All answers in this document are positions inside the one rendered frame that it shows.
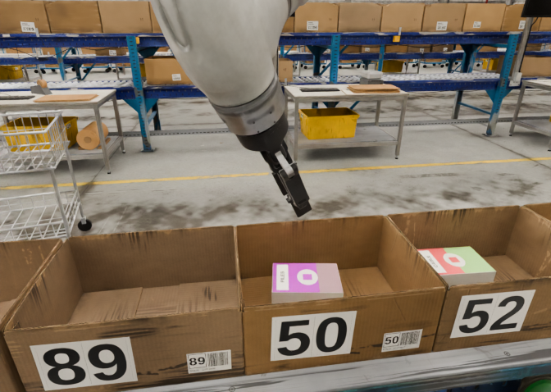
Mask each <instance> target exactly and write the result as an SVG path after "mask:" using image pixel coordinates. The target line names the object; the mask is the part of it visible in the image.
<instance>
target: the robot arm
mask: <svg viewBox="0 0 551 392"><path fill-rule="evenodd" d="M307 1H308V0H150V2H151V4H152V7H153V11H154V14H155V16H156V18H157V22H158V24H159V25H160V27H161V30H162V33H163V35H164V37H165V39H166V41H167V43H168V45H169V46H170V48H171V51H172V52H173V54H174V56H175V58H176V60H177V61H178V62H179V64H180V66H181V67H182V69H183V70H184V72H185V74H186V75H187V76H188V77H189V78H190V80H191V81H192V82H193V84H194V85H195V86H196V87H197V88H198V89H200V90H201V91H202V92H203V93H204V94H205V95H206V96H207V98H208V101H209V103H210V104H211V105H212V107H213V108H214V109H215V111H216V113H217V115H218V116H219V117H220V118H221V119H222V121H224V123H225V124H226V125H227V127H228V128H229V132H231V133H233V134H235V135H236V137H237V138H238V140H239V142H240V143H241V145H242V146H243V147H245V148H246V149H248V150H251V151H255V152H260V154H261V155H262V157H263V159H264V161H265V162H266V163H268V165H269V167H270V168H269V169H270V170H271V171H273V172H272V175H273V177H274V179H275V182H276V183H277V185H278V187H279V189H280V191H281V193H282V194H283V195H284V196H285V195H286V194H287V195H286V196H287V198H286V201H287V202H288V203H290V204H291V206H292V208H293V210H294V212H295V213H296V215H297V217H301V216H302V215H304V214H306V213H307V212H309V211H311V210H312V207H311V205H310V203H309V201H308V200H309V199H310V198H309V195H308V194H307V191H306V189H305V186H304V184H303V181H302V179H301V177H300V174H299V172H298V166H297V164H295V163H293V160H292V158H291V156H290V155H289V152H288V147H287V144H286V143H285V141H284V137H285V136H286V134H287V132H288V128H289V123H288V120H287V117H286V115H285V111H284V109H285V96H284V94H283V91H282V89H281V87H280V82H279V81H278V76H277V73H276V69H275V68H274V66H273V62H272V58H273V57H274V56H275V55H276V51H277V47H278V43H279V39H280V34H281V31H282V29H283V27H284V25H285V22H286V21H287V20H288V19H289V17H290V16H291V15H292V14H293V13H294V12H295V11H296V10H297V9H298V7H299V6H303V5H304V4H305V3H306V2H307Z"/></svg>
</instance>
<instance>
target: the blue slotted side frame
mask: <svg viewBox="0 0 551 392"><path fill-rule="evenodd" d="M549 373H551V363H545V364H538V365H532V366H525V367H514V368H508V369H502V370H495V371H483V372H477V373H472V374H465V375H459V376H447V377H441V378H435V379H429V380H422V381H411V382H404V383H398V384H392V385H381V386H374V387H368V388H361V389H355V390H344V391H338V392H447V389H451V390H450V392H517V390H518V388H519V385H520V384H521V379H523V378H524V377H526V376H537V375H543V374H549ZM518 379H519V380H518ZM504 381H506V384H505V385H502V384H503V382H504ZM476 385H479V387H478V388H477V389H475V386H476Z"/></svg>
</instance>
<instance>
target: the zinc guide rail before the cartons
mask: <svg viewBox="0 0 551 392"><path fill-rule="evenodd" d="M545 363H551V338H547V339H540V340H527V341H521V342H514V343H507V344H495V345H488V346H481V347H475V348H468V349H455V350H449V351H442V352H435V353H423V354H416V355H409V356H402V357H396V358H383V359H376V360H370V361H363V362H351V363H344V364H337V365H330V366H324V367H311V368H304V369H298V370H291V371H278V372H272V373H265V374H258V375H251V376H239V377H232V378H225V379H219V380H212V381H200V382H193V383H187V384H180V385H168V386H161V387H154V388H147V389H141V390H128V391H121V392H338V391H344V390H355V389H361V388H368V387H374V386H381V385H392V384H398V383H404V382H411V381H422V380H429V379H435V378H441V377H447V376H459V375H465V374H472V373H477V372H483V371H495V370H502V369H508V368H514V367H525V366H532V365H538V364H545Z"/></svg>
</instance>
